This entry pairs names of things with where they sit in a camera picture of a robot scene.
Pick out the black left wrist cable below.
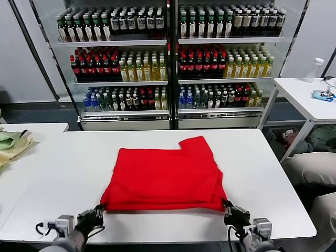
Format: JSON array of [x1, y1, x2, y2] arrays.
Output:
[[35, 222, 55, 236]]

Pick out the dark bottle white label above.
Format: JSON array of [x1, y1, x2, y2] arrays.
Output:
[[155, 9, 165, 40], [110, 10, 120, 40], [119, 10, 129, 40], [128, 10, 137, 40], [137, 10, 146, 40], [146, 9, 156, 40]]

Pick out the black storage crate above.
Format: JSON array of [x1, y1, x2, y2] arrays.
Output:
[[264, 127, 299, 159]]

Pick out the blue snack packet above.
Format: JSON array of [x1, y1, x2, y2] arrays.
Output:
[[311, 89, 336, 102]]

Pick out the red shirt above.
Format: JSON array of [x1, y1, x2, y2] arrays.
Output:
[[100, 135, 228, 212]]

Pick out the clear bottle white cap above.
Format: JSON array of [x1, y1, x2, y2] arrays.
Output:
[[305, 58, 325, 84]]

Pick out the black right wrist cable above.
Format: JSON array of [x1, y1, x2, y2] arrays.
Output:
[[226, 225, 245, 252]]

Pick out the dark bottle beige label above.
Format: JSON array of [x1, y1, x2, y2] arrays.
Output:
[[269, 9, 278, 37], [234, 9, 244, 37], [251, 9, 260, 37], [277, 9, 287, 36], [243, 9, 252, 37], [260, 9, 270, 37]]

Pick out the green and yellow cloths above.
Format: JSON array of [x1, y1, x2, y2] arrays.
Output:
[[0, 129, 35, 170]]

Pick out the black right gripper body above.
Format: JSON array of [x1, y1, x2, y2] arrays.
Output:
[[224, 206, 251, 232]]

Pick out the green garment pile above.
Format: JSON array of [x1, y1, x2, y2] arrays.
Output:
[[309, 124, 336, 153]]

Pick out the dark red garment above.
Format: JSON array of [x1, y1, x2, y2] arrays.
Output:
[[282, 130, 299, 145]]

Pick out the grey green clothes pile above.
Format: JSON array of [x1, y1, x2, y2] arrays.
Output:
[[295, 140, 315, 158]]

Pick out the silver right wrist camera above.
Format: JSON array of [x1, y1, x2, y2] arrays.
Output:
[[251, 217, 272, 239]]

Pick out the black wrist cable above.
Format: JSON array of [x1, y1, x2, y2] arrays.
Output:
[[35, 222, 55, 236], [226, 225, 245, 252]]

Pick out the light green garment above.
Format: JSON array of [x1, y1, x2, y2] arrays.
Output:
[[0, 131, 22, 151]]

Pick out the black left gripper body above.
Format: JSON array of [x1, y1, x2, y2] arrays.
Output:
[[76, 208, 104, 238]]

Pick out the white cooler shelf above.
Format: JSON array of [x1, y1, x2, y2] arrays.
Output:
[[177, 106, 264, 114], [178, 37, 285, 45], [79, 109, 171, 118], [73, 80, 169, 88], [59, 39, 168, 48], [178, 77, 272, 85]]

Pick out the person in beige trousers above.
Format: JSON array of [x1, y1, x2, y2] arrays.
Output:
[[282, 151, 336, 252]]

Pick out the green cap tea bottle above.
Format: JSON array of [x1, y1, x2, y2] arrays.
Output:
[[207, 10, 216, 39], [188, 10, 197, 39], [73, 15, 84, 43], [101, 13, 112, 41], [198, 10, 207, 39], [180, 10, 188, 39], [57, 16, 68, 43], [65, 15, 76, 43], [216, 10, 225, 39], [83, 14, 93, 42], [91, 14, 102, 42], [225, 10, 234, 39]]

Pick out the white side table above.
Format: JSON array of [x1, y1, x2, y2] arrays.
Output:
[[258, 77, 336, 164]]

